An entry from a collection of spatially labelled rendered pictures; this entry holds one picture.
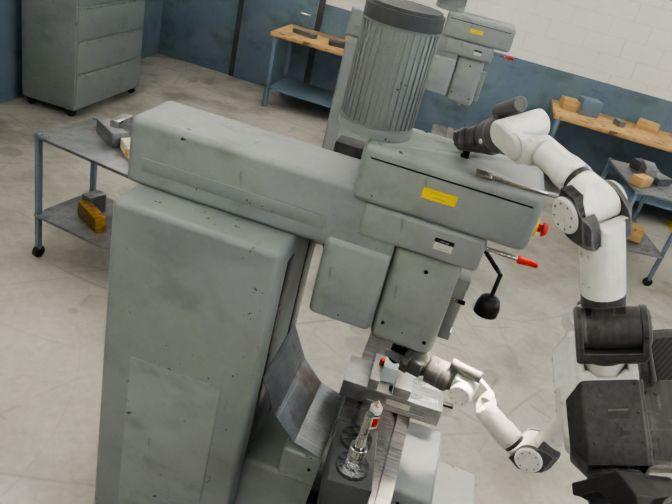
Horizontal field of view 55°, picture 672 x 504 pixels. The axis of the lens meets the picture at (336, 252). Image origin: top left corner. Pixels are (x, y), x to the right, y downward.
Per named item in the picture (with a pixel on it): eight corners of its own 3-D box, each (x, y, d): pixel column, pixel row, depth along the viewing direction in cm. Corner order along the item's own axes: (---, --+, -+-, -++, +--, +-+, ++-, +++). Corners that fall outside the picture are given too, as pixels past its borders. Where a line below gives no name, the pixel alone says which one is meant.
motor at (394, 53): (415, 129, 180) (450, 11, 165) (404, 150, 162) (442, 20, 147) (347, 109, 182) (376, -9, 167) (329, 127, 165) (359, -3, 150)
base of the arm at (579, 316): (652, 375, 137) (645, 334, 145) (656, 335, 129) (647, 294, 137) (577, 375, 142) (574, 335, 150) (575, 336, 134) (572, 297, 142)
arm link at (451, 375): (441, 379, 201) (474, 396, 197) (429, 395, 192) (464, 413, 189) (453, 349, 197) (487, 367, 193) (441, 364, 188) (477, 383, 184)
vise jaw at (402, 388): (413, 374, 231) (416, 365, 229) (408, 400, 218) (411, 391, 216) (397, 368, 231) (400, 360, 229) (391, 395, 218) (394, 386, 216)
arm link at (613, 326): (643, 300, 130) (643, 356, 135) (637, 279, 137) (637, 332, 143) (581, 302, 133) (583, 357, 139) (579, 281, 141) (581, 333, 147)
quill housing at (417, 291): (437, 323, 205) (469, 236, 190) (429, 360, 187) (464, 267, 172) (380, 303, 207) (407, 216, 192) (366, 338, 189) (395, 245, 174)
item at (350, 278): (383, 293, 208) (405, 222, 195) (368, 333, 186) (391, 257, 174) (328, 274, 210) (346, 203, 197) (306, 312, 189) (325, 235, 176)
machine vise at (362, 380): (439, 399, 233) (448, 376, 228) (436, 427, 220) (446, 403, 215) (347, 369, 236) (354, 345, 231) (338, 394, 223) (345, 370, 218)
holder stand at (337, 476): (362, 475, 194) (379, 428, 185) (355, 538, 175) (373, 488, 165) (323, 465, 194) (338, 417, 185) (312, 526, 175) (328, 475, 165)
